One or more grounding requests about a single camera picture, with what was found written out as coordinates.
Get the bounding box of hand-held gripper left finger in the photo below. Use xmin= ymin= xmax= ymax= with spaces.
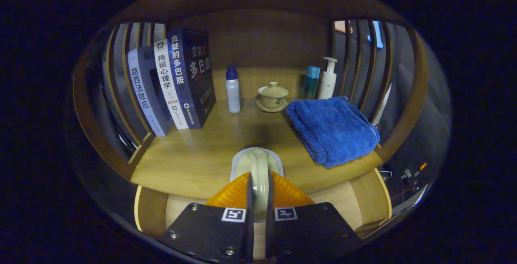
xmin=158 ymin=171 xmax=255 ymax=264

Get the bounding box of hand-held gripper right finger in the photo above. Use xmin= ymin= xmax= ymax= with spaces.
xmin=265 ymin=170 xmax=362 ymax=264

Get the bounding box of pale green scrubbing brush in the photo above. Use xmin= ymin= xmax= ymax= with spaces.
xmin=230 ymin=147 xmax=284 ymax=221

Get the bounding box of wooden drawer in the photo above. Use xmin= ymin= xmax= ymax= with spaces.
xmin=134 ymin=168 xmax=393 ymax=258

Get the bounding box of wooden countertop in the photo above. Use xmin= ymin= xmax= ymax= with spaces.
xmin=130 ymin=68 xmax=383 ymax=200

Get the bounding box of wooden cabinet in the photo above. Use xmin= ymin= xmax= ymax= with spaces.
xmin=73 ymin=0 xmax=429 ymax=240

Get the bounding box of blue folded towel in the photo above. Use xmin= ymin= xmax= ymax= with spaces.
xmin=286 ymin=96 xmax=380 ymax=169

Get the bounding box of beige lidded tea cup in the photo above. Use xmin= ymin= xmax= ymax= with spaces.
xmin=256 ymin=81 xmax=290 ymax=113

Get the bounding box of white bottle blue cap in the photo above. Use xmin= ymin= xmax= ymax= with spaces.
xmin=225 ymin=66 xmax=242 ymax=114

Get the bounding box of black device with orange tip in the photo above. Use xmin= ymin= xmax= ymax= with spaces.
xmin=400 ymin=162 xmax=428 ymax=184

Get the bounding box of teal bottle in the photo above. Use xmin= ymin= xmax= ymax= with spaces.
xmin=304 ymin=66 xmax=321 ymax=100

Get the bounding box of white pump bottle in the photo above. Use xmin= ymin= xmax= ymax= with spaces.
xmin=317 ymin=57 xmax=338 ymax=100

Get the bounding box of dark navy book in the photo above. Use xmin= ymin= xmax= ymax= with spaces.
xmin=167 ymin=27 xmax=216 ymax=129

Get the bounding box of white spine book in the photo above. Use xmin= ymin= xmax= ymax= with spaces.
xmin=153 ymin=38 xmax=190 ymax=130

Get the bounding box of light blue book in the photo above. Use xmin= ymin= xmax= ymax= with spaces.
xmin=127 ymin=46 xmax=175 ymax=137

